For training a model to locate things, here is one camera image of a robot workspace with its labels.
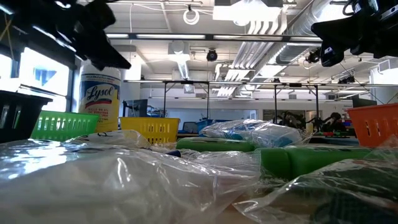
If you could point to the black background station frame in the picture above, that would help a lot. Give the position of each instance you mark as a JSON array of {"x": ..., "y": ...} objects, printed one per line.
[
  {"x": 186, "y": 82},
  {"x": 295, "y": 84}
]

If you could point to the black overhead beam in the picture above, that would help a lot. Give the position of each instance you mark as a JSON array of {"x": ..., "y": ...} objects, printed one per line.
[{"x": 208, "y": 37}]

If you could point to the black ceiling camera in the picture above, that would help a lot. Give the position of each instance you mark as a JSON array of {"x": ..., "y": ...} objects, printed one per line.
[
  {"x": 212, "y": 56},
  {"x": 312, "y": 57}
]

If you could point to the black background robot arm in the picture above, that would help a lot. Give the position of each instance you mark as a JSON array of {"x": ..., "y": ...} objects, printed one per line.
[
  {"x": 332, "y": 119},
  {"x": 289, "y": 119}
]

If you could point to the blue plastic basket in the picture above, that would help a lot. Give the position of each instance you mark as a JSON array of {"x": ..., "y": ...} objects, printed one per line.
[{"x": 203, "y": 124}]

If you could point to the crumpled clear blue bag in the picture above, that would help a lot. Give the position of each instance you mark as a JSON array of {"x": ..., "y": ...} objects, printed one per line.
[{"x": 264, "y": 132}]

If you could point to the clear bag white contents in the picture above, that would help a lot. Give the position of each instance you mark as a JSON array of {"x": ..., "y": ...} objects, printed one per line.
[
  {"x": 124, "y": 138},
  {"x": 93, "y": 186}
]

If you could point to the yellow plastic basket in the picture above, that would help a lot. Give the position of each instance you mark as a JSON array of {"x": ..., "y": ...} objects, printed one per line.
[{"x": 149, "y": 129}]

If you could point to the white ceiling unit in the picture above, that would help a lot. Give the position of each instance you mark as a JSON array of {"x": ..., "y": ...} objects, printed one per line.
[{"x": 245, "y": 12}]

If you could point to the black plastic basket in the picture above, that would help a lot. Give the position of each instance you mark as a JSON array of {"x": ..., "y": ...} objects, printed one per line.
[{"x": 21, "y": 118}]

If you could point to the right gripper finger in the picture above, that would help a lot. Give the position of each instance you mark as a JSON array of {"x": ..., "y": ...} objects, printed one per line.
[
  {"x": 335, "y": 37},
  {"x": 335, "y": 26}
]

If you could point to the yellow Lysol wipes canister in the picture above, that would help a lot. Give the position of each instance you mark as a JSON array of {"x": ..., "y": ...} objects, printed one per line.
[{"x": 99, "y": 102}]

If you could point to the green plastic basket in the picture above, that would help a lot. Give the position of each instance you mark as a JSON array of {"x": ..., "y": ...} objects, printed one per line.
[{"x": 62, "y": 126}]

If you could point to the black background monitor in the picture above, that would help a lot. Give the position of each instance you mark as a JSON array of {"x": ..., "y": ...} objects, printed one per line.
[
  {"x": 138, "y": 108},
  {"x": 363, "y": 102}
]

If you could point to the clear bag black round item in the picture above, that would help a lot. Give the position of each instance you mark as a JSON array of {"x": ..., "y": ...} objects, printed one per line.
[{"x": 342, "y": 193}]

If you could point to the silver ventilation duct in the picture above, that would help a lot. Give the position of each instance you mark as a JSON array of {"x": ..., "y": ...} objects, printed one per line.
[{"x": 292, "y": 46}]

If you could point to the orange plastic basket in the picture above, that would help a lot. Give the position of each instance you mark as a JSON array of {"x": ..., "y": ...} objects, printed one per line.
[{"x": 373, "y": 124}]

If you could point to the green travel shampoo bottle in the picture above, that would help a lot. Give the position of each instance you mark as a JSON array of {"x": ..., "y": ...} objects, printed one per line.
[
  {"x": 311, "y": 161},
  {"x": 214, "y": 144}
]

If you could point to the black aluminium table frame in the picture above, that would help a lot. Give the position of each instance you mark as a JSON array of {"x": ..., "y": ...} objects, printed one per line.
[{"x": 332, "y": 140}]

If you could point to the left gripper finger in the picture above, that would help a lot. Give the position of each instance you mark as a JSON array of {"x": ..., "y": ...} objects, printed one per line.
[
  {"x": 96, "y": 60},
  {"x": 105, "y": 46}
]

